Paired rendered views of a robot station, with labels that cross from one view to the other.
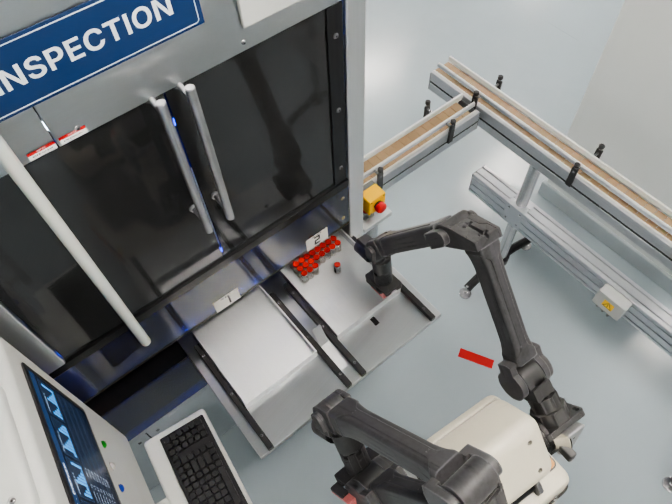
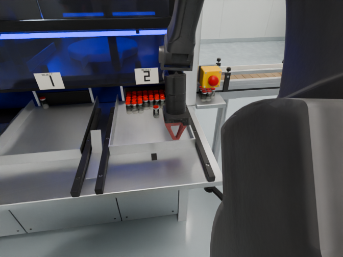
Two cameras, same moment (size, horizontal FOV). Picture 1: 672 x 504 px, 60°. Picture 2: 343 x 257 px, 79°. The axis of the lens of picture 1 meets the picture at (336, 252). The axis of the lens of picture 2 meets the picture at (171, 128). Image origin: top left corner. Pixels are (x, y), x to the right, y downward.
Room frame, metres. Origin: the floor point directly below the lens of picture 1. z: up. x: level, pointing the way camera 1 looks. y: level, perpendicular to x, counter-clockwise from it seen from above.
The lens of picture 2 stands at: (0.42, -0.37, 1.31)
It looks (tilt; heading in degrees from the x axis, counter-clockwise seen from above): 36 degrees down; 28
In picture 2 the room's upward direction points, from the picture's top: straight up
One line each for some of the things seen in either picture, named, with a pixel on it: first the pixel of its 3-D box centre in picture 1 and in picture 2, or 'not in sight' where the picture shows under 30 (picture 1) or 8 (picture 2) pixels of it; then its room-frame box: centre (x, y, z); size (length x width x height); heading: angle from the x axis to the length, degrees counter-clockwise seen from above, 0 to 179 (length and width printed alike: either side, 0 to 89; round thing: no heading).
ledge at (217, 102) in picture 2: (365, 210); (206, 98); (1.24, -0.12, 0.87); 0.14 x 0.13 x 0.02; 36
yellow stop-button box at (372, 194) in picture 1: (370, 198); (209, 76); (1.19, -0.13, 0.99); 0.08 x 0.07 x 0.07; 36
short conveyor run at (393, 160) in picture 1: (403, 148); (255, 76); (1.48, -0.28, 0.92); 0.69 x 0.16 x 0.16; 126
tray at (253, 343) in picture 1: (250, 338); (53, 124); (0.75, 0.28, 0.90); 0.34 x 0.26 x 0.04; 36
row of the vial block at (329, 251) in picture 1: (319, 258); (148, 103); (1.02, 0.06, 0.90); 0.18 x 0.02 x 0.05; 126
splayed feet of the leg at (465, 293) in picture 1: (498, 262); not in sight; (1.47, -0.80, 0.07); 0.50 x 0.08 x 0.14; 126
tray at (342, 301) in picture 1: (336, 277); (150, 117); (0.95, 0.00, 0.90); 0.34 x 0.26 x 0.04; 36
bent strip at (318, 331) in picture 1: (330, 347); (93, 152); (0.70, 0.03, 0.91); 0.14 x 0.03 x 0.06; 35
